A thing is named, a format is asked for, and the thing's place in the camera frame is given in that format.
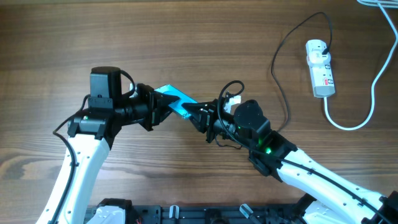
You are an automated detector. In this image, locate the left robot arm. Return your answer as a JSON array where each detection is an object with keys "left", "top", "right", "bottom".
[{"left": 38, "top": 67, "right": 179, "bottom": 223}]

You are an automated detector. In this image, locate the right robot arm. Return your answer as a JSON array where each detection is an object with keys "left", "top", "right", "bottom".
[{"left": 182, "top": 100, "right": 397, "bottom": 223}]

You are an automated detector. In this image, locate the white power strip cord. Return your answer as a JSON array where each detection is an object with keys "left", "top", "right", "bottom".
[{"left": 323, "top": 0, "right": 398, "bottom": 131}]

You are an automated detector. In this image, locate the Galaxy S25 smartphone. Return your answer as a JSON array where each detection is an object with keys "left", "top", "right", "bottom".
[{"left": 154, "top": 83, "right": 198, "bottom": 120}]

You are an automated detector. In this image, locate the black USB-C charging cable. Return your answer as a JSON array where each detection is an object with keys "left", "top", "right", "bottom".
[{"left": 213, "top": 11, "right": 333, "bottom": 151}]

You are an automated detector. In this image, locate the white power strip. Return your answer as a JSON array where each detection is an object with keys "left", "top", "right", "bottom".
[{"left": 305, "top": 39, "right": 335, "bottom": 98}]

